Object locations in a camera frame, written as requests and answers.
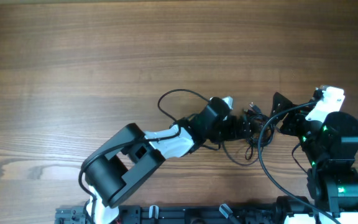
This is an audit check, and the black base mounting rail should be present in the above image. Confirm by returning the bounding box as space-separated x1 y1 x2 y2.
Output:
54 203 358 224

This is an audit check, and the black right camera cable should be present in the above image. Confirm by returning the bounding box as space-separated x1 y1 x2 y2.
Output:
257 101 343 224

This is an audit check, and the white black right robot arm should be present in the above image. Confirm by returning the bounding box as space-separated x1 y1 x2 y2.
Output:
270 89 358 223

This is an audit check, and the black cable bundle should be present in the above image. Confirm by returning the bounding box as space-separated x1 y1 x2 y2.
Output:
202 101 281 167

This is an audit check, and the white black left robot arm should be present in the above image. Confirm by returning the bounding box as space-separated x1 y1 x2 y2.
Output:
78 96 252 223

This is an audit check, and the black left camera cable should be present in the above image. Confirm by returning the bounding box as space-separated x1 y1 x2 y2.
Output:
78 88 211 224

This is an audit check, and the black camera cable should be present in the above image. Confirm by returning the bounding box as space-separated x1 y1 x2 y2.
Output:
257 101 343 224
78 88 211 224

